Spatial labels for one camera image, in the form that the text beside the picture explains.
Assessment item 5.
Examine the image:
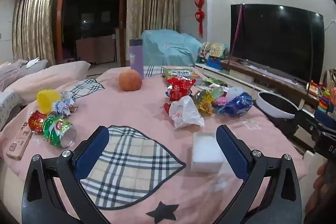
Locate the white plastic bag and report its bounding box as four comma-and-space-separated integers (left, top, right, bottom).
169, 96, 205, 129

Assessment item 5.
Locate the orange fruit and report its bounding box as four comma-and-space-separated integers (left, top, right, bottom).
119, 69, 143, 91

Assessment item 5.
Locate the beige patterned curtain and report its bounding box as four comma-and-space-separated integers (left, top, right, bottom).
126, 0, 180, 67
12, 0, 55, 65

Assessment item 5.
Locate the black flat television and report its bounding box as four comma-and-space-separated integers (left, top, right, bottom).
230, 4, 325, 85

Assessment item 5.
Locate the pink sofa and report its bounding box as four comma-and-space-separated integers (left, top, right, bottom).
0, 57, 91, 130

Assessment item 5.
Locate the purple drink bottle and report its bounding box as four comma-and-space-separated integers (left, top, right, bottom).
129, 38, 144, 80

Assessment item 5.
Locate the children's picture book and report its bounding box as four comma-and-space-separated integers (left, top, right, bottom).
162, 68, 201, 81

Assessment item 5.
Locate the teal covered armchair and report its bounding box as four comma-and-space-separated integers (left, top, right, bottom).
140, 29, 202, 67

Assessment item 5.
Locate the beige remote control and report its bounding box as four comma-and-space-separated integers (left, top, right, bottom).
6, 122, 34, 161

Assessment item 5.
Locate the tan handbag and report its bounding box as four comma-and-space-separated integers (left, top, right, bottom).
323, 69, 336, 90

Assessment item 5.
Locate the yellow snack wrapper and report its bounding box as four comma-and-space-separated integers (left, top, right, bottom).
192, 90, 216, 115

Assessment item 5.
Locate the red foil wrapper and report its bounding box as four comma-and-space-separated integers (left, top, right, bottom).
28, 110, 49, 132

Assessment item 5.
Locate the red snack bag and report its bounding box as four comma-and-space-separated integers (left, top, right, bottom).
164, 76, 197, 102

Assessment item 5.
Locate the crushed green can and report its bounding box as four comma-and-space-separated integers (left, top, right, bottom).
42, 116, 77, 148

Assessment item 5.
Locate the yellow plastic cup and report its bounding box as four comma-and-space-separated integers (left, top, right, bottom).
37, 90, 61, 114

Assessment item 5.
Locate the white TV cabinet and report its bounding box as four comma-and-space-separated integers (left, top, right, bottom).
195, 58, 322, 109

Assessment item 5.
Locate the wooden door frame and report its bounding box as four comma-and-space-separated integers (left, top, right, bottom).
52, 0, 129, 65

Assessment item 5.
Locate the black white-rimmed trash bin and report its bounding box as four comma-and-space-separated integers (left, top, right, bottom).
255, 91, 300, 135

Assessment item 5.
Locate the pink ribbon stick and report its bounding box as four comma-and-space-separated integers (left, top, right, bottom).
234, 4, 243, 56

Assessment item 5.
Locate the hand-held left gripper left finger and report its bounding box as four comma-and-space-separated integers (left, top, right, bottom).
22, 126, 111, 224

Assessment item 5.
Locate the rainbow stacking rings toy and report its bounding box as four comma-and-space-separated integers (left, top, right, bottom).
316, 90, 332, 111

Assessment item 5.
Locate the striped pillow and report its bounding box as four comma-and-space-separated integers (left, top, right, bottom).
0, 61, 28, 93

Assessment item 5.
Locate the pink low cabinet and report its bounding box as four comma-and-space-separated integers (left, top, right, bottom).
76, 34, 116, 64

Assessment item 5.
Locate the red toy telephone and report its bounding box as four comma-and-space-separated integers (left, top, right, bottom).
307, 80, 323, 96

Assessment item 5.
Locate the colourful toy cash register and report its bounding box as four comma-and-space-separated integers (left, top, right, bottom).
198, 42, 229, 69

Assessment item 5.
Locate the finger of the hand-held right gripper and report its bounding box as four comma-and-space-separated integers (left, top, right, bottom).
294, 110, 322, 136

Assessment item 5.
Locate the white foam block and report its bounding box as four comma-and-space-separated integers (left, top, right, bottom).
190, 132, 225, 174

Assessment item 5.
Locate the red hanging knot decoration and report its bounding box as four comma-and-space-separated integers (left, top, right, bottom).
193, 0, 205, 38

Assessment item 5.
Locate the silver crumpled wrapper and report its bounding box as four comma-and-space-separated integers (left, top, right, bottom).
52, 91, 79, 117

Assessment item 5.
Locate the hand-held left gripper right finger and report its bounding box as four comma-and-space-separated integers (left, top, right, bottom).
216, 125, 302, 224

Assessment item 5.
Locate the person's right hand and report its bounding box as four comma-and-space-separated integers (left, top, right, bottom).
304, 161, 330, 224

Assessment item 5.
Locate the blue snack bag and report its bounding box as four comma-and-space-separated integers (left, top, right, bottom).
214, 92, 253, 117

